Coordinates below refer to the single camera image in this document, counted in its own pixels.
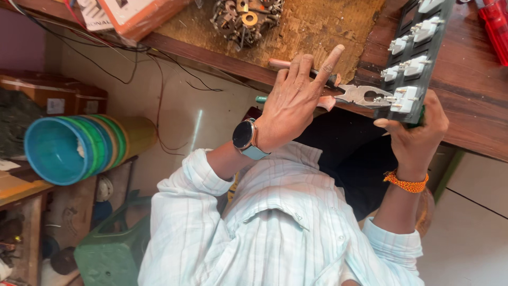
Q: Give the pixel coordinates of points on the person's right hand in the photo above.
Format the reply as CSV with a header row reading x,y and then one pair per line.
x,y
416,145

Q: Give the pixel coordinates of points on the person's left hand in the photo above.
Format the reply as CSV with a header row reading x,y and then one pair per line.
x,y
289,107

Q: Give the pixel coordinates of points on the black switch board panel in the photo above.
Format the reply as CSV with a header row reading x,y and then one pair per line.
x,y
436,51

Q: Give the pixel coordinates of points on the orange thread wristband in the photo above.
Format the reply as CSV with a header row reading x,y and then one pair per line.
x,y
407,184

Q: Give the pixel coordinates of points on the black trousers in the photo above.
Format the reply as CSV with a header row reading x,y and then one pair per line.
x,y
357,159

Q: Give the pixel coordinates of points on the brown round wooden seat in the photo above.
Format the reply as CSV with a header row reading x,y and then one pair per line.
x,y
426,214

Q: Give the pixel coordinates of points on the brown fibre board mat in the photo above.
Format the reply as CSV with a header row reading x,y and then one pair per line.
x,y
317,27

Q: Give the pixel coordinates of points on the pile of metal parts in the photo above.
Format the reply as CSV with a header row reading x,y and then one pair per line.
x,y
244,22

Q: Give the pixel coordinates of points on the white striped shirt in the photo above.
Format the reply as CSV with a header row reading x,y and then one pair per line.
x,y
277,222

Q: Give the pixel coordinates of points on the orange cardboard box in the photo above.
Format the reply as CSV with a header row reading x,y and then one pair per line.
x,y
143,16

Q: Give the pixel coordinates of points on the white printed booklet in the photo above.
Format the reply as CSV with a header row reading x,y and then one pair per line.
x,y
93,14

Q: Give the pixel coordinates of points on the stack of coloured plastic bowls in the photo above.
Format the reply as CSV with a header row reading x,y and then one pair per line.
x,y
71,149

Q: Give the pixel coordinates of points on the green plastic stool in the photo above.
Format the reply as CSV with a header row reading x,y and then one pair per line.
x,y
111,250

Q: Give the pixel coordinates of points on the brown wooden box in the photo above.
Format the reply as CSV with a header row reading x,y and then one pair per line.
x,y
59,95

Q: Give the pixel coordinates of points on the dark green cloth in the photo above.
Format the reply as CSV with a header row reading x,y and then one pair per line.
x,y
16,123

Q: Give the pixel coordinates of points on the cluttered wooden shelf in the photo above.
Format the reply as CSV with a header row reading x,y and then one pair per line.
x,y
27,222

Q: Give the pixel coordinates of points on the group of white switch backs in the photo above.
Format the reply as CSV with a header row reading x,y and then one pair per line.
x,y
414,65

